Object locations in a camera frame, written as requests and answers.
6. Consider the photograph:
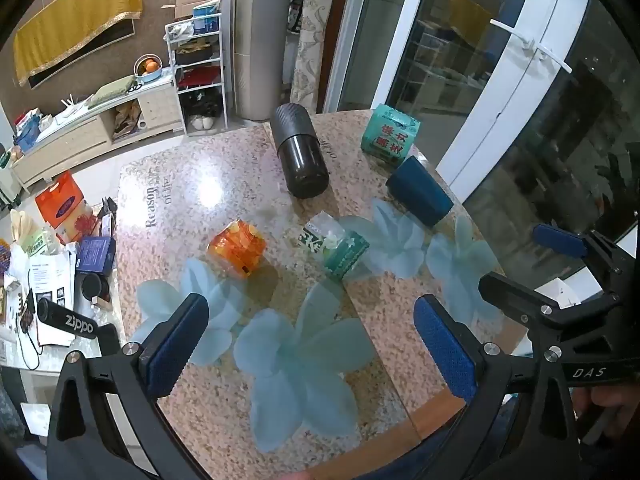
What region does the yellow cloth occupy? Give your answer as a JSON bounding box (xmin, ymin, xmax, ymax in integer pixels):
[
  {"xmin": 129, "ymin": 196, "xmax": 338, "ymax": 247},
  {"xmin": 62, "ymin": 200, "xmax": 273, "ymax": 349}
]
[{"xmin": 12, "ymin": 0, "xmax": 144, "ymax": 89}]

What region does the white paper sheet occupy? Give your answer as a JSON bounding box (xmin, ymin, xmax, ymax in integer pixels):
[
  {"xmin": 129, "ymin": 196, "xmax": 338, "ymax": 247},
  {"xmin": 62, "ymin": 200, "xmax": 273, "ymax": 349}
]
[{"xmin": 25, "ymin": 251, "xmax": 77, "ymax": 347}]

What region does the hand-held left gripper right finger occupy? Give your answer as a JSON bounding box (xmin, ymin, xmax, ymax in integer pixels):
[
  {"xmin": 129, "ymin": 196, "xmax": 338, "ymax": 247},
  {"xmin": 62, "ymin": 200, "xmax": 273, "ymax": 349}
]
[{"xmin": 414, "ymin": 294, "xmax": 583, "ymax": 480}]

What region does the green cushion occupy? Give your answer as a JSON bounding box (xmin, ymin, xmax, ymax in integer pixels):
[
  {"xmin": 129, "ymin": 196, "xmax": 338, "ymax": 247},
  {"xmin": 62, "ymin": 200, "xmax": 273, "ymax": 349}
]
[{"xmin": 88, "ymin": 74, "xmax": 139, "ymax": 109}]

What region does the patterned curtain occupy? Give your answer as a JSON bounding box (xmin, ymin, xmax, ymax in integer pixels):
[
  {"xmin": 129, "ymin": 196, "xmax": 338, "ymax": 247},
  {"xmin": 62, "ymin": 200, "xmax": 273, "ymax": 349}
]
[{"xmin": 289, "ymin": 0, "xmax": 352, "ymax": 114}]

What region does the blue and white box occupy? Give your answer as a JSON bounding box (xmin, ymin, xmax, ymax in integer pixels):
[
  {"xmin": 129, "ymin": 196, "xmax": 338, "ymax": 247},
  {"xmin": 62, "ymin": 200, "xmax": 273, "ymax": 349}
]
[{"xmin": 192, "ymin": 0, "xmax": 221, "ymax": 35}]

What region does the blue basket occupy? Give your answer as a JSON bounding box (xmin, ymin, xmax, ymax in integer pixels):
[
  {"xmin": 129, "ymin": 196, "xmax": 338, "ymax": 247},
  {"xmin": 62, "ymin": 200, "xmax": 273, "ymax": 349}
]
[{"xmin": 13, "ymin": 110, "xmax": 44, "ymax": 151}]

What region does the black carbon pattern cup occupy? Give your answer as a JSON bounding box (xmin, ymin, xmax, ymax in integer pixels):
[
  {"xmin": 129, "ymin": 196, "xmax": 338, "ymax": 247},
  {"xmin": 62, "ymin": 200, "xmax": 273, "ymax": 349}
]
[{"xmin": 270, "ymin": 103, "xmax": 330, "ymax": 198}]

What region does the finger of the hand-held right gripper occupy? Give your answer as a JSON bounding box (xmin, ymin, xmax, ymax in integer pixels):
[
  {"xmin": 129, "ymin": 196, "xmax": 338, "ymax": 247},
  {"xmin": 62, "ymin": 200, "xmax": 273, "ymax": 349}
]
[
  {"xmin": 531, "ymin": 224, "xmax": 628, "ymax": 281},
  {"xmin": 478, "ymin": 272, "xmax": 621, "ymax": 328}
]

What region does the cream low cabinet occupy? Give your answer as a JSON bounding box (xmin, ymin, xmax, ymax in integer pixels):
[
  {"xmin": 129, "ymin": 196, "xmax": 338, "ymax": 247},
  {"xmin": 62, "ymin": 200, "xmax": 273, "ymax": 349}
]
[{"xmin": 10, "ymin": 78, "xmax": 184, "ymax": 189}]

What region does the black printed box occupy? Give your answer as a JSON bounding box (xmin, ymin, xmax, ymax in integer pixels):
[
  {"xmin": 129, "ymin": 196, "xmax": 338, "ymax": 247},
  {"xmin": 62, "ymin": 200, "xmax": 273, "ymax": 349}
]
[{"xmin": 37, "ymin": 297, "xmax": 119, "ymax": 349}]

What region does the fruit bowl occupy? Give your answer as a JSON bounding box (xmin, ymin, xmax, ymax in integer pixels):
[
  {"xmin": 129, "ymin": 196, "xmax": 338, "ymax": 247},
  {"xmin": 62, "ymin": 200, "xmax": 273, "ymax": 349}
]
[{"xmin": 133, "ymin": 53, "xmax": 164, "ymax": 84}]

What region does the orange snack packet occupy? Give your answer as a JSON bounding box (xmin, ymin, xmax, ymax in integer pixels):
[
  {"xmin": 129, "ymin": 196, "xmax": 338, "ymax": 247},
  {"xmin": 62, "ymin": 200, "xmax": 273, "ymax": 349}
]
[{"xmin": 208, "ymin": 220, "xmax": 267, "ymax": 280}]

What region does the cardboard box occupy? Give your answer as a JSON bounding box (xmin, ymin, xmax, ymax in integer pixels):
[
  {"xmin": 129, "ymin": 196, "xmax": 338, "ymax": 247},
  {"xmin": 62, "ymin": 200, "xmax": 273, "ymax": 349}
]
[{"xmin": 161, "ymin": 0, "xmax": 222, "ymax": 23}]

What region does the dark blue cup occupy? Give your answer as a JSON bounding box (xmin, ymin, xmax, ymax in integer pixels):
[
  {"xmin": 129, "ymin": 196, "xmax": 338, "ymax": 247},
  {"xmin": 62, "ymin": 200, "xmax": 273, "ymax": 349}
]
[{"xmin": 385, "ymin": 156, "xmax": 455, "ymax": 228}]

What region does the dark blue box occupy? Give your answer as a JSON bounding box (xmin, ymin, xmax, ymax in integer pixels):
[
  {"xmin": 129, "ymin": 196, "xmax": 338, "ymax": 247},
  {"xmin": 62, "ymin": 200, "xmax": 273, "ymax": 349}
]
[{"xmin": 75, "ymin": 236, "xmax": 117, "ymax": 276}]

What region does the green and white packet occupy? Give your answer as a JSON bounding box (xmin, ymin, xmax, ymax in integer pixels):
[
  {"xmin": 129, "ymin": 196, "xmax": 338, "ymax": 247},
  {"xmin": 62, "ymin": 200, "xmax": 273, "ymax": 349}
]
[{"xmin": 299, "ymin": 212, "xmax": 370, "ymax": 277}]

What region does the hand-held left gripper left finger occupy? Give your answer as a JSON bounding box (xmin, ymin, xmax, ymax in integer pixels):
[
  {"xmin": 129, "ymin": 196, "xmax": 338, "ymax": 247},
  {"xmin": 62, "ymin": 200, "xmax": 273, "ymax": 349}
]
[{"xmin": 46, "ymin": 291, "xmax": 211, "ymax": 466}]

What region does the person's right hand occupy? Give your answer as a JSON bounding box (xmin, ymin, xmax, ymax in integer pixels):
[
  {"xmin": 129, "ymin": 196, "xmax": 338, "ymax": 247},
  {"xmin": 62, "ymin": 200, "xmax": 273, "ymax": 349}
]
[{"xmin": 571, "ymin": 379, "xmax": 640, "ymax": 447}]

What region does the grey standing air conditioner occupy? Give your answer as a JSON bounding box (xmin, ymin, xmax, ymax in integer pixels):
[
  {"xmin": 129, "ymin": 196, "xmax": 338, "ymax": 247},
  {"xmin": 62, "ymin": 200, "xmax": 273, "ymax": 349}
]
[{"xmin": 233, "ymin": 0, "xmax": 291, "ymax": 122}]

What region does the green and white bag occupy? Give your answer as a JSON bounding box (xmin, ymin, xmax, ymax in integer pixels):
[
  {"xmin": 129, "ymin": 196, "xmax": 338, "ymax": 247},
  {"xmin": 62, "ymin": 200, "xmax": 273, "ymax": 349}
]
[{"xmin": 10, "ymin": 209, "xmax": 64, "ymax": 262}]

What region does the green tissue pack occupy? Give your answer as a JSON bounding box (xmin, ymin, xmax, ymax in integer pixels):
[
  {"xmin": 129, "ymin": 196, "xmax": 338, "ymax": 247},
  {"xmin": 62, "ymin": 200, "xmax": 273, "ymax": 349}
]
[{"xmin": 360, "ymin": 104, "xmax": 422, "ymax": 168}]

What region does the white shelf rack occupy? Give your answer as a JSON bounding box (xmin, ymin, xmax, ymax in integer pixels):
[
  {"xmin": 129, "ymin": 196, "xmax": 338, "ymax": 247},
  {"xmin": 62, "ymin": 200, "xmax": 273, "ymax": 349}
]
[{"xmin": 164, "ymin": 18, "xmax": 229, "ymax": 136}]

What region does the white door handle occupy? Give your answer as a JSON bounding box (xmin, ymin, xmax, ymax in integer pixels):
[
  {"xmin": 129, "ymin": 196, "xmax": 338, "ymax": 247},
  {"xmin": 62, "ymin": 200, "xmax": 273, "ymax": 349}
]
[{"xmin": 489, "ymin": 18, "xmax": 574, "ymax": 74}]

